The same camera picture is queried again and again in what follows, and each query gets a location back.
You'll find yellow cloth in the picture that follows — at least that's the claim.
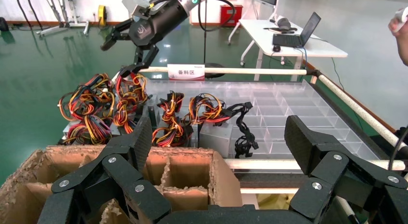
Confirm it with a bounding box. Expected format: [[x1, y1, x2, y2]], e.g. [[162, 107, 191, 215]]
[[257, 194, 300, 211]]

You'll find clear plastic divided tray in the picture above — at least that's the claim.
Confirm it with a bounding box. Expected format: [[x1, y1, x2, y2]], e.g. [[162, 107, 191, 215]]
[[143, 80, 382, 159]]

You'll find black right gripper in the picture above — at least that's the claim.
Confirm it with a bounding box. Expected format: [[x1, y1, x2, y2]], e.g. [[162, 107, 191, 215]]
[[100, 0, 189, 78]]

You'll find cardboard box with dividers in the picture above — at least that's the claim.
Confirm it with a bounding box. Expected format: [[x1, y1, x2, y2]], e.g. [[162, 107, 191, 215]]
[[0, 145, 243, 224]]

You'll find white and red sign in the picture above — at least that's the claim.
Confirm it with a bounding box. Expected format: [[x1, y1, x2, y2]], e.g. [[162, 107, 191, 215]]
[[167, 64, 205, 81]]

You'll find bystander forearm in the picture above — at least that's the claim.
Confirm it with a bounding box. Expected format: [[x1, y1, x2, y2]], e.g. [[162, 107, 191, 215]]
[[396, 32, 408, 67]]

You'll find white table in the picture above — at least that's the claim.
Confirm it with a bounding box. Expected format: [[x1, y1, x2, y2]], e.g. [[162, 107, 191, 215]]
[[227, 19, 349, 82]]

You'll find white handheld controller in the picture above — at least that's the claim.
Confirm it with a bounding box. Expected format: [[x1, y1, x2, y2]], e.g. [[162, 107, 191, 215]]
[[395, 7, 408, 33]]

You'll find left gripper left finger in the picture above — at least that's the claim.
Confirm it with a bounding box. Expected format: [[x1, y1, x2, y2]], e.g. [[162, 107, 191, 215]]
[[50, 115, 173, 224]]

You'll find red cabinet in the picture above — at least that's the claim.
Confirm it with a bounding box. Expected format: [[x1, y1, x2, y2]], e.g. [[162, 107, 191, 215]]
[[220, 4, 245, 27]]

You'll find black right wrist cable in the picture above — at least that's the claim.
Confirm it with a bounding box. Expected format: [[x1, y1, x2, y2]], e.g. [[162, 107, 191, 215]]
[[149, 0, 237, 33]]

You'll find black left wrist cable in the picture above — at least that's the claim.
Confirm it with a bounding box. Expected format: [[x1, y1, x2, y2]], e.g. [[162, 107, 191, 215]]
[[388, 133, 408, 171]]

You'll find black cable bundle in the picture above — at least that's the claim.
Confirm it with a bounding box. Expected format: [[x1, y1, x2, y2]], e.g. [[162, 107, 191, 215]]
[[224, 102, 259, 159]]

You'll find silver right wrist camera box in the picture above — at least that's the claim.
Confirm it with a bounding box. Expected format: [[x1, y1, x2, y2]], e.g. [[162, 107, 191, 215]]
[[122, 0, 152, 20]]

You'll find power supply with coloured wires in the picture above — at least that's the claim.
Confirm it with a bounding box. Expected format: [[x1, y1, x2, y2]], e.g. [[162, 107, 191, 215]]
[[58, 73, 116, 121], [63, 115, 113, 145], [188, 92, 234, 158], [158, 91, 186, 121], [112, 96, 142, 134], [115, 72, 160, 104], [152, 119, 194, 147]]

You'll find yellow reel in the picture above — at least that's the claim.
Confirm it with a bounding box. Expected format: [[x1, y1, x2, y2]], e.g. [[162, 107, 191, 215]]
[[97, 5, 107, 27]]

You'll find black laptop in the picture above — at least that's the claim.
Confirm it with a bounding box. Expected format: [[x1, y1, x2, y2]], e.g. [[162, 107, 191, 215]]
[[272, 12, 322, 48]]

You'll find bystander hand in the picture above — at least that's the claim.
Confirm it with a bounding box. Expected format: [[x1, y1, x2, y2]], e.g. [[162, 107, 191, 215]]
[[388, 17, 408, 37]]

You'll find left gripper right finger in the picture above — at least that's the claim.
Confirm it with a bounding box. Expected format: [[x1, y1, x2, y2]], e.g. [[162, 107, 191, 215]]
[[283, 115, 408, 224]]

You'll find grey metal floor stand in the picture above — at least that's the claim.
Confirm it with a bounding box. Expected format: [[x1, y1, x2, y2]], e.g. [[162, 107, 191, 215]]
[[36, 0, 90, 37]]

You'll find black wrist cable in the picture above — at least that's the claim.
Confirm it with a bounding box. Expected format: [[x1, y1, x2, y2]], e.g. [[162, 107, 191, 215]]
[[149, 0, 237, 33], [388, 133, 408, 171]]

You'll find black pole with round base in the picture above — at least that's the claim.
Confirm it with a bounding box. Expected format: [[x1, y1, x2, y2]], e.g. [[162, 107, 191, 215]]
[[203, 0, 226, 79]]

